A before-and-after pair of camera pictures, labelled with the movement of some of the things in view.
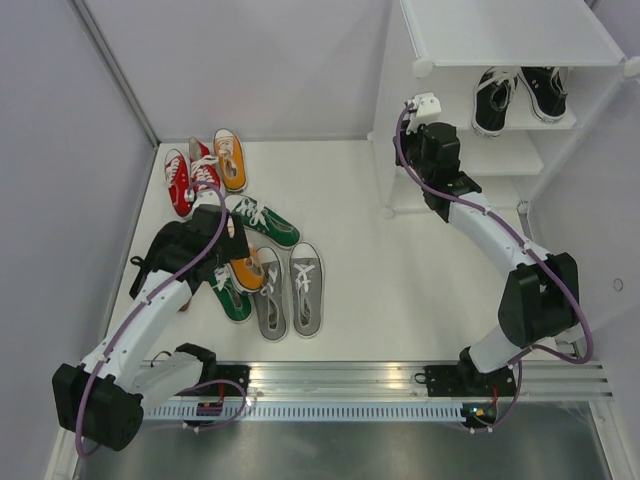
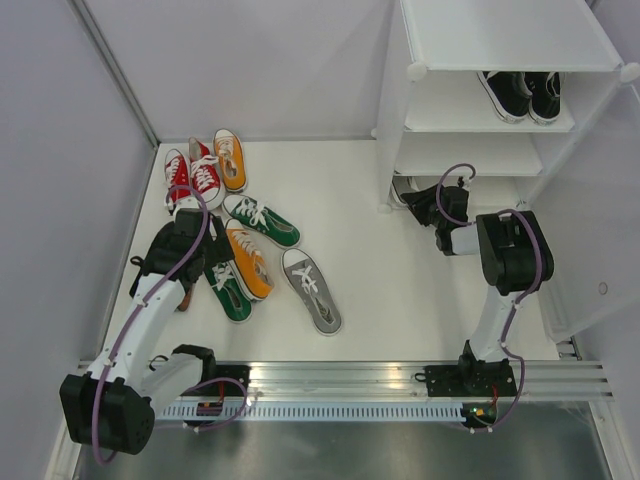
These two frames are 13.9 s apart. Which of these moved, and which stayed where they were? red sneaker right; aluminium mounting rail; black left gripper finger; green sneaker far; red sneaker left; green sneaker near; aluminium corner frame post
Moved: black left gripper finger
Stayed: aluminium corner frame post; green sneaker far; aluminium mounting rail; red sneaker right; green sneaker near; red sneaker left
